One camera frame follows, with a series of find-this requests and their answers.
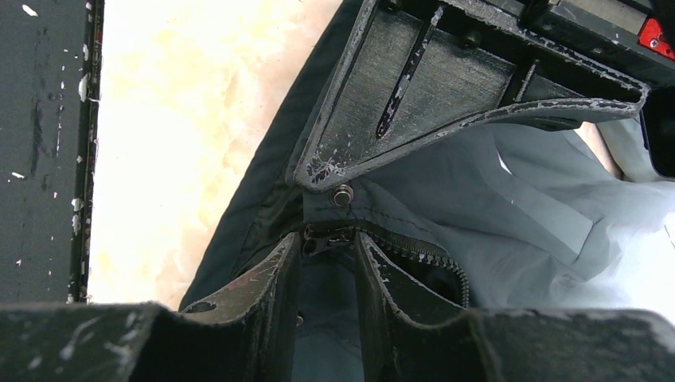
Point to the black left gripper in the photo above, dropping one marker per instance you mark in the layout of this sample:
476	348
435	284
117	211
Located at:
606	31

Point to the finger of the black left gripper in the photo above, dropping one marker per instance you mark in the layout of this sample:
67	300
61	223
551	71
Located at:
415	72

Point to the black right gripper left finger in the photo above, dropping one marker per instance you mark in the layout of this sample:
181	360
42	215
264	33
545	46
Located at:
245	331

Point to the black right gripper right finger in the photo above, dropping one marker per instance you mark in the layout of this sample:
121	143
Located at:
410	333

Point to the grey gradient hooded jacket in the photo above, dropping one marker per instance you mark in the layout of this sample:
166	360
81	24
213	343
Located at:
497	216

